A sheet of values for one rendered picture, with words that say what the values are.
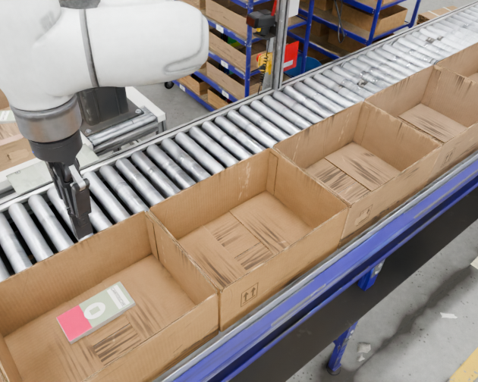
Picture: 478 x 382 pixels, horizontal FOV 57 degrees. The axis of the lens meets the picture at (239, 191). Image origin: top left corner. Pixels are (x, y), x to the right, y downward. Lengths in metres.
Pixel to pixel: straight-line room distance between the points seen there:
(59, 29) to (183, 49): 0.15
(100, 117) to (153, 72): 1.25
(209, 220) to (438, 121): 0.95
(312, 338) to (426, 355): 0.90
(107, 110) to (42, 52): 1.26
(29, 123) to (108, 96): 1.17
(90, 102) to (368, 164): 1.05
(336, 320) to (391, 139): 0.59
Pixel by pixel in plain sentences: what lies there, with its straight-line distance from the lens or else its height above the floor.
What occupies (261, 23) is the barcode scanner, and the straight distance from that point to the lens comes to 1.89.
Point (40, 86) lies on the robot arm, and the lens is 0.64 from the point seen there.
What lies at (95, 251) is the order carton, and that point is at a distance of 1.08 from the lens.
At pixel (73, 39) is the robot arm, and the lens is 0.62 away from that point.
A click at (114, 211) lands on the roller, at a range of 1.51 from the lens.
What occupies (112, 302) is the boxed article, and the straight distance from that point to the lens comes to 1.11.
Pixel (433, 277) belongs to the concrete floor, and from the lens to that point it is 2.43.
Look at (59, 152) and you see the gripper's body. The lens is 0.71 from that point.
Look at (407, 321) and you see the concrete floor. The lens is 2.24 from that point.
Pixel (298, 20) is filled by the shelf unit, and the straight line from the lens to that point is 2.76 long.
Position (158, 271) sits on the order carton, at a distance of 1.15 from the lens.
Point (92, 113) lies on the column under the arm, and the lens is 1.84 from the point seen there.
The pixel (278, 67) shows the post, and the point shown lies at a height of 0.86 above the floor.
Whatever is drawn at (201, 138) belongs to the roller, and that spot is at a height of 0.74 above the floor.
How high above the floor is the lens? 1.82
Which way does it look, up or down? 44 degrees down
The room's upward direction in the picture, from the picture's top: 2 degrees clockwise
